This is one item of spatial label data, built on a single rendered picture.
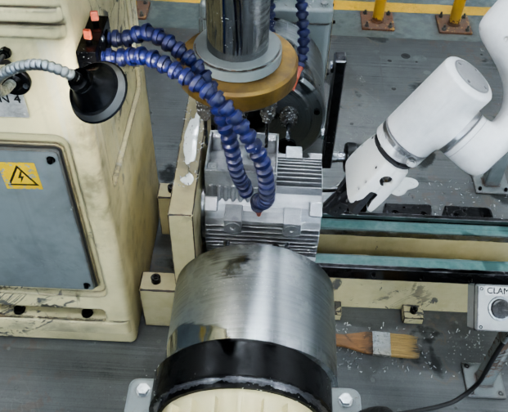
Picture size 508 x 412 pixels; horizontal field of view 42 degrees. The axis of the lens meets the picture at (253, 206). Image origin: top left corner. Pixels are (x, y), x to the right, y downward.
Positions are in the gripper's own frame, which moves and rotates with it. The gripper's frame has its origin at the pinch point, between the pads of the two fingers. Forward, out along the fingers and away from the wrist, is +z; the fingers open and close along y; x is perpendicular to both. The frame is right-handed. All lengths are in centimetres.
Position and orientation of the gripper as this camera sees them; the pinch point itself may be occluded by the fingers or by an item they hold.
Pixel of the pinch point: (335, 204)
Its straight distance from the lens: 112.4
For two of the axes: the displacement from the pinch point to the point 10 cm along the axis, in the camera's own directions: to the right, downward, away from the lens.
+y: 0.4, -7.4, 6.7
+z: -5.1, 5.6, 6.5
